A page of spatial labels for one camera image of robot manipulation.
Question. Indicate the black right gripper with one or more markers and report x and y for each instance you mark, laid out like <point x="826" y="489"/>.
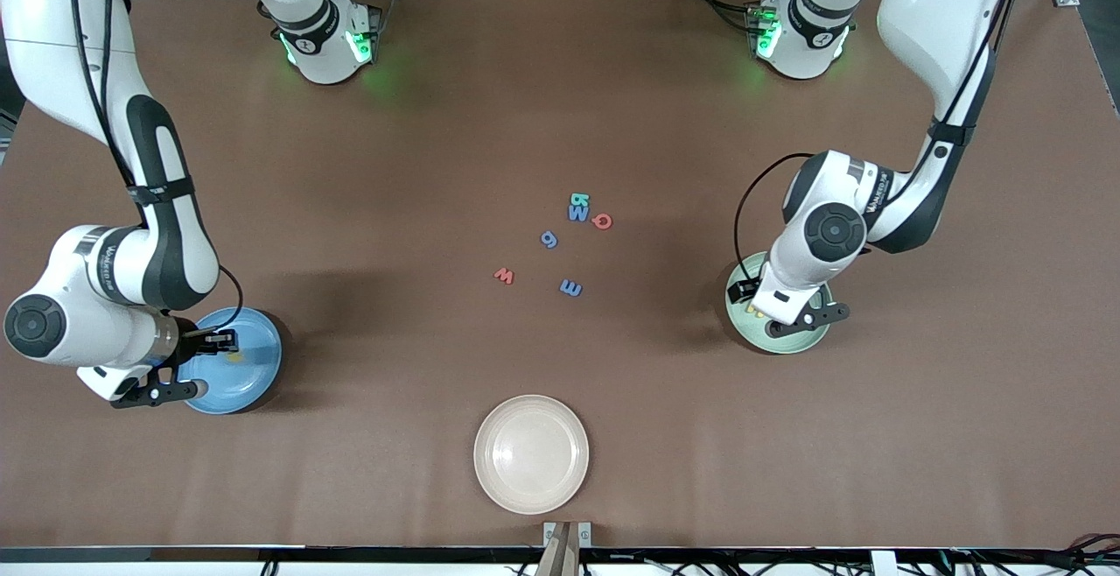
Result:
<point x="193" y="345"/>

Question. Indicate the grey metal bracket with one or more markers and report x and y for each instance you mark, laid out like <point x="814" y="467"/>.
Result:
<point x="548" y="534"/>

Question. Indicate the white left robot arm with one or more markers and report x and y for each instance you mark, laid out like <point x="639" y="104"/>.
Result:
<point x="945" y="16"/>

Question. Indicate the red foam letter Q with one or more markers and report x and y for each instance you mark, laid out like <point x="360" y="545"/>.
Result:
<point x="594" y="221"/>

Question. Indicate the blue foam letter g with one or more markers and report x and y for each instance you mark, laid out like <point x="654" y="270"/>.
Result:
<point x="544" y="238"/>

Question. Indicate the blue foam capital M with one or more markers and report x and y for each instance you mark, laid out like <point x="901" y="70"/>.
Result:
<point x="578" y="214"/>

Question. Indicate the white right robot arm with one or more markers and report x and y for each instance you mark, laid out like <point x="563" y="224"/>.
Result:
<point x="61" y="51"/>

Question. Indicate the blue plate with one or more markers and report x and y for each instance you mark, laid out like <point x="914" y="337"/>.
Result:
<point x="254" y="383"/>

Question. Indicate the teal foam letter R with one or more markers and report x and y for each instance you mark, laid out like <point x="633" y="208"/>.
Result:
<point x="579" y="200"/>

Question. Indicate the red foam letter w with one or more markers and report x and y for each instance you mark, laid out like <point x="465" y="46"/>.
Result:
<point x="504" y="276"/>

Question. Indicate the green plate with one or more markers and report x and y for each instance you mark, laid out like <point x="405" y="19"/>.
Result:
<point x="787" y="345"/>

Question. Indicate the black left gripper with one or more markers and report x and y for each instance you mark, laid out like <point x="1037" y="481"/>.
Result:
<point x="745" y="288"/>

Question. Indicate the blue foam lowercase m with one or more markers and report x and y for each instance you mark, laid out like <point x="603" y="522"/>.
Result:
<point x="570" y="288"/>

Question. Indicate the black table edge rail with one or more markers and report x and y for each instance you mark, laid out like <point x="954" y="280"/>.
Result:
<point x="350" y="553"/>

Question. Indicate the beige plate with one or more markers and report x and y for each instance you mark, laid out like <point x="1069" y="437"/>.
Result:
<point x="531" y="453"/>

